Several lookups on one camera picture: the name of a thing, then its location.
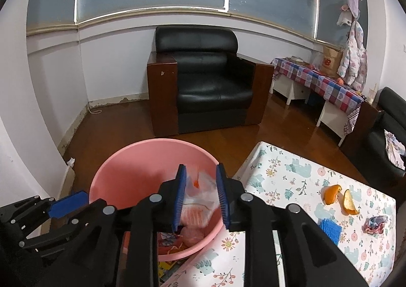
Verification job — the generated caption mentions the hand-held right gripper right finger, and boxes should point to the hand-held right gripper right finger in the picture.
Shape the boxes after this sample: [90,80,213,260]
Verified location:
[216,163,368,287]

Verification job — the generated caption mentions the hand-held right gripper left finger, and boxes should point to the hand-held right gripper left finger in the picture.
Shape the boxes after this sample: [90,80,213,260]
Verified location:
[71,164,188,287]

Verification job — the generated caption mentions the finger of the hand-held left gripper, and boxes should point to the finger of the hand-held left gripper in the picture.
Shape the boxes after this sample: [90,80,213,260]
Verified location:
[0,191,89,240]
[17,199,107,251]

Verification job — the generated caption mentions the clear plastic bag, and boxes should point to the clear plastic bag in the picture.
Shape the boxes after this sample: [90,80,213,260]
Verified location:
[181,170,224,227]

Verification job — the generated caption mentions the pink plastic basin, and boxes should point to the pink plastic basin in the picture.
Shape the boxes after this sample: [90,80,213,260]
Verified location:
[89,138,233,258]

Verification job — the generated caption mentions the pink foam net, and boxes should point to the pink foam net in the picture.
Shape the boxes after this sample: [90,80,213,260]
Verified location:
[182,227,205,246]

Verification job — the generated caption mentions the crumpled printed wrapper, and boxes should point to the crumpled printed wrapper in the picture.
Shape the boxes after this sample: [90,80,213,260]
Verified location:
[159,231,184,256]
[362,215,389,235]

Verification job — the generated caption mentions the floral printed mat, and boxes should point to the floral printed mat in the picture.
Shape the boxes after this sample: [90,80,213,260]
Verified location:
[160,141,397,287]

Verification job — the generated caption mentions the colourful floor mat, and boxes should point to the colourful floor mat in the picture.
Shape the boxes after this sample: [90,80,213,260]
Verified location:
[159,258,183,281]

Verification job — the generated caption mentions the orange peel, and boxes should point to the orange peel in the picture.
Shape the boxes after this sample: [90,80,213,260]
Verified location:
[321,184,343,206]
[343,189,360,216]

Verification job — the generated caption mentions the blue foam net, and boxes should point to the blue foam net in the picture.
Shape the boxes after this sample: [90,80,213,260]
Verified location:
[319,218,342,245]

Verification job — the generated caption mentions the black leather armchair wooden sides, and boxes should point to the black leather armchair wooden sides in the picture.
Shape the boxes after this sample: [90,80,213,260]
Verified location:
[147,26,275,137]

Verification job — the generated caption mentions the white table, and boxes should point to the white table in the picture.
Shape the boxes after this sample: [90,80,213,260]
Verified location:
[316,101,353,147]
[269,74,313,105]

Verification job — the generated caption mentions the checkered tablecloth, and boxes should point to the checkered tablecloth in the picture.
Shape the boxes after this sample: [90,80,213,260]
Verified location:
[272,57,365,135]

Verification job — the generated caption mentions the brown paper bag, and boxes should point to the brown paper bag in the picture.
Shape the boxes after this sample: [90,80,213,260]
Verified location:
[323,45,344,80]

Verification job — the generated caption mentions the printed cloth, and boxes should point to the printed cloth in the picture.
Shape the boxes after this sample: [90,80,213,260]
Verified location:
[384,130,406,171]

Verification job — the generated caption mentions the printed puffer jacket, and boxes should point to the printed puffer jacket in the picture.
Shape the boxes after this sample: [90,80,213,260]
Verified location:
[337,21,368,91]

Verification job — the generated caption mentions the white hanging garment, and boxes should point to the white hanging garment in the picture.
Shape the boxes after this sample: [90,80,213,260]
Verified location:
[337,4,351,26]

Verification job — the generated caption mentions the purple hanging garment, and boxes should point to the purple hanging garment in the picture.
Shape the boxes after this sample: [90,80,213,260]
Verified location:
[347,0,362,19]

